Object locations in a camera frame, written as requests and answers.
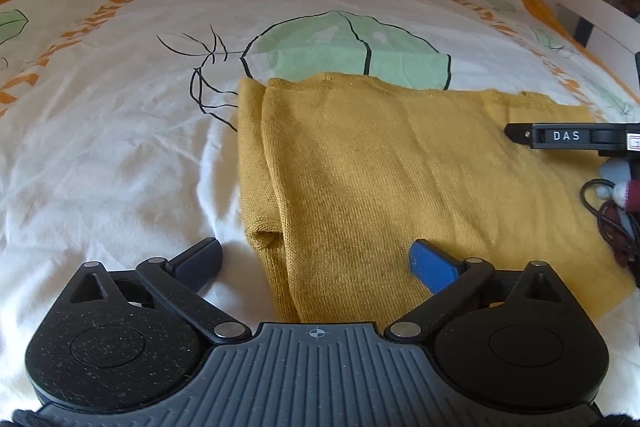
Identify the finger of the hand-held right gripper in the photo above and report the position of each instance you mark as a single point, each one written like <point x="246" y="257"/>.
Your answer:
<point x="520" y="134"/>

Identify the white leaf print duvet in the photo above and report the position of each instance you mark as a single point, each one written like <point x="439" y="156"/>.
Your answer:
<point x="125" y="132"/>

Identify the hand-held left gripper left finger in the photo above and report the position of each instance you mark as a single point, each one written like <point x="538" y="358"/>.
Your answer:
<point x="197" y="262"/>

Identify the yellow knit sweater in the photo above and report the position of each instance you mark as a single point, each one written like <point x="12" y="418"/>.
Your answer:
<point x="375" y="182"/>

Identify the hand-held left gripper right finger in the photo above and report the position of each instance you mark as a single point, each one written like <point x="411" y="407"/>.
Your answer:
<point x="432" y="264"/>

